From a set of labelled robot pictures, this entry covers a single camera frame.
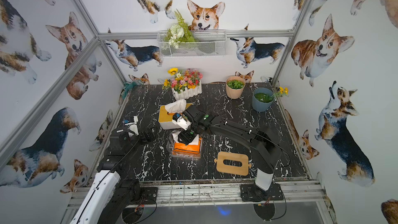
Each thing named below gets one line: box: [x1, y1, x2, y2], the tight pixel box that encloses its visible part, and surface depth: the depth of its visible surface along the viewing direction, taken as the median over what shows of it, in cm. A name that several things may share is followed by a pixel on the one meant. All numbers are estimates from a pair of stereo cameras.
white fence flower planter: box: [163, 67, 204, 101], surface depth 106 cm
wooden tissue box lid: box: [214, 151, 252, 176], surface depth 85 cm
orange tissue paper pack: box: [164, 99, 188, 116], surface depth 94 cm
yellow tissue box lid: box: [158, 102, 194, 123], surface depth 95 cm
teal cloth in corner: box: [122, 80, 139, 100], surface depth 123 cm
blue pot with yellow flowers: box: [251, 86, 290, 112], surface depth 103 cm
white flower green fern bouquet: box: [157, 8, 207, 58], surface depth 84 cm
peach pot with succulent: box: [225, 75, 246, 100], surface depth 108 cm
